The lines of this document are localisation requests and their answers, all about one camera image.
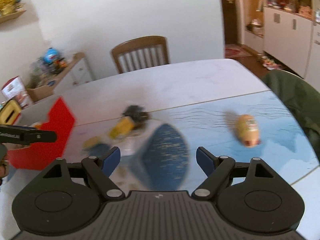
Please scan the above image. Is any yellow small box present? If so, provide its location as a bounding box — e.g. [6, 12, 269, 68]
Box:
[108, 116, 135, 140]

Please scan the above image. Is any hotdog plush toy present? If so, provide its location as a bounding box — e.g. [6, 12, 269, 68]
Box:
[236, 114, 261, 148]

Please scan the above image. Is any person's left hand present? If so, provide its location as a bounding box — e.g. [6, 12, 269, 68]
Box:
[0, 144, 9, 181]

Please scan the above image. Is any yellow tissue box holder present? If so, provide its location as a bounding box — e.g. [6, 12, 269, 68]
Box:
[0, 99, 22, 125]

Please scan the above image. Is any red cardboard box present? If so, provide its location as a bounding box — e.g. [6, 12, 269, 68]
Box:
[8, 97, 75, 170]

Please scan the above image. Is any red white snack bag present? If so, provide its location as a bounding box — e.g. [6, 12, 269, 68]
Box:
[1, 76, 34, 109]

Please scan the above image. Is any white sideboard cabinet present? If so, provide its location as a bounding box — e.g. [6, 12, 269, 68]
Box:
[26, 52, 95, 103]

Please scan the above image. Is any blue round toy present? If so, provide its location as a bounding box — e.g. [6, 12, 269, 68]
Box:
[42, 48, 61, 64]

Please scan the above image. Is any green jacket on chair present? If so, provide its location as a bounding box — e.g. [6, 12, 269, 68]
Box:
[262, 69, 320, 157]

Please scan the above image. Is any wooden dining chair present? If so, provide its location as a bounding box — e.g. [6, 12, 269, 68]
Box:
[111, 35, 170, 74]

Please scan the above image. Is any golden flower ornament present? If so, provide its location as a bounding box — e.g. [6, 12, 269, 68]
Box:
[0, 0, 16, 16]

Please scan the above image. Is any brown door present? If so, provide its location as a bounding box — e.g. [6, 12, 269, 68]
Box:
[221, 0, 238, 45]

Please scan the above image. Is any wall shelf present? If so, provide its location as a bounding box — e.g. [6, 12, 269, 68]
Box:
[0, 4, 26, 24]

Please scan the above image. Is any white wall cabinet unit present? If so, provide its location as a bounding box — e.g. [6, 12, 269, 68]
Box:
[243, 0, 319, 89]

